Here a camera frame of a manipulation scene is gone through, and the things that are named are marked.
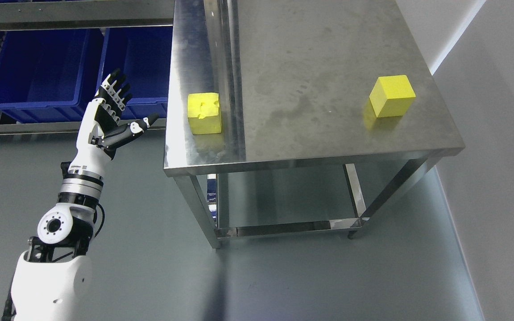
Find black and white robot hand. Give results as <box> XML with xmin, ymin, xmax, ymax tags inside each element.
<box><xmin>77</xmin><ymin>69</ymin><xmax>160</xmax><ymax>160</ymax></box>

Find dented yellow foam block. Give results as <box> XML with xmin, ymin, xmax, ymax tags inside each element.
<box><xmin>187</xmin><ymin>93</ymin><xmax>222</xmax><ymax>136</ymax></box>

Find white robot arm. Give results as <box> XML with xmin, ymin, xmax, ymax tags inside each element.
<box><xmin>1</xmin><ymin>146</ymin><xmax>110</xmax><ymax>321</ymax></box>

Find yellow foam cube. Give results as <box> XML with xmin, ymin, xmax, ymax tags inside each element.
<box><xmin>369</xmin><ymin>74</ymin><xmax>417</xmax><ymax>118</ymax></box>

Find blue bin left of hand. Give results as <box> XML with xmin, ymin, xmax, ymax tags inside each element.
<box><xmin>0</xmin><ymin>29</ymin><xmax>104</xmax><ymax>123</ymax></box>

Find blue bin behind hand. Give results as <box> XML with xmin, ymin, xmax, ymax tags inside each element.
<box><xmin>97</xmin><ymin>26</ymin><xmax>173</xmax><ymax>119</ymax></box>

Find stainless steel table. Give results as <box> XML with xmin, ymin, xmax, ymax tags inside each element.
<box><xmin>163</xmin><ymin>0</ymin><xmax>465</xmax><ymax>249</ymax></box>

